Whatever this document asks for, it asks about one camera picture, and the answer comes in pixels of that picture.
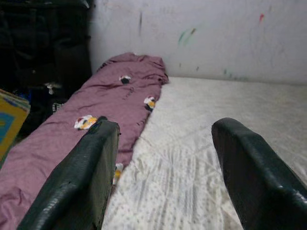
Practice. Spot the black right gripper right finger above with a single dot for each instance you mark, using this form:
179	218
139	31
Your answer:
259	179

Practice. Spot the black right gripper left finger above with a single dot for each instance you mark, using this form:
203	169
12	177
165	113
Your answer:
79	179

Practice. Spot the colourful yellow-framed puzzle board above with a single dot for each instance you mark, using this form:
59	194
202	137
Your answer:
12	124

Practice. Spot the white quilted mattress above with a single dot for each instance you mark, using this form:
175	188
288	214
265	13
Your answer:
204	155

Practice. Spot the black bag with white pattern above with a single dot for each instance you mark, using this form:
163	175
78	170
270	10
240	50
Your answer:
43	103

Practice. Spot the purple blanket with flower print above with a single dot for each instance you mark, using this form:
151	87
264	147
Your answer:
96	95

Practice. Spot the black storage furniture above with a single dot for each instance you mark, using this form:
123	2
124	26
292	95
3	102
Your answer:
36	36

